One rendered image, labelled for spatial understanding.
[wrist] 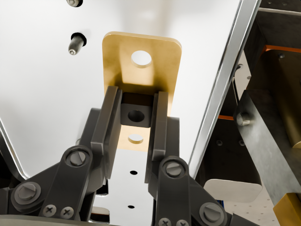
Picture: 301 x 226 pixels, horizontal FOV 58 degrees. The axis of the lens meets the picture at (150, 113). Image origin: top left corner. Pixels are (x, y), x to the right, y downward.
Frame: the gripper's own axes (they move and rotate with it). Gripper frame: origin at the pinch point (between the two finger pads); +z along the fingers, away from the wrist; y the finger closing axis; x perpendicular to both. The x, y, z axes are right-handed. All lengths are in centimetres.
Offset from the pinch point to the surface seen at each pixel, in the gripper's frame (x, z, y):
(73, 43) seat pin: 0.4, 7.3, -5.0
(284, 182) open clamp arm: -5.1, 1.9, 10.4
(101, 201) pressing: -24.3, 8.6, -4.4
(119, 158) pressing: -13.9, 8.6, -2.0
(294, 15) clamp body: -3.3, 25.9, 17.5
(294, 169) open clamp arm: -3.9, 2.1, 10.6
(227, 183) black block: -17.8, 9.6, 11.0
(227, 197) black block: -21.0, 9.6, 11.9
